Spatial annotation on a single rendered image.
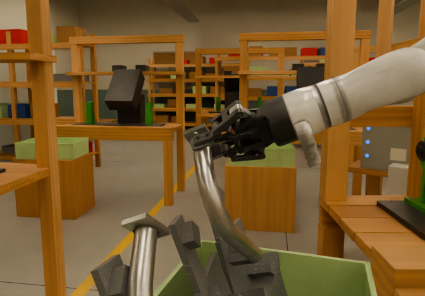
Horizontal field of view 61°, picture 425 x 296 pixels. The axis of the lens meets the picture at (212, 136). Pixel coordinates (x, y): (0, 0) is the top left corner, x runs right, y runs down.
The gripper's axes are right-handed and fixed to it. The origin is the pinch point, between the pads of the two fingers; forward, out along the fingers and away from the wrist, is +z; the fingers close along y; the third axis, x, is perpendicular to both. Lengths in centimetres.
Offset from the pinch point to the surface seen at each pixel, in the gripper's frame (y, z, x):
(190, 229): -4.7, 6.3, 10.7
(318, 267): -46.0, -8.4, 8.4
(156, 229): 5.2, 6.9, 14.6
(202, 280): -11.9, 7.9, 16.4
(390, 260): -63, -26, 6
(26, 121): -255, 368, -386
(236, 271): -31.6, 7.5, 9.3
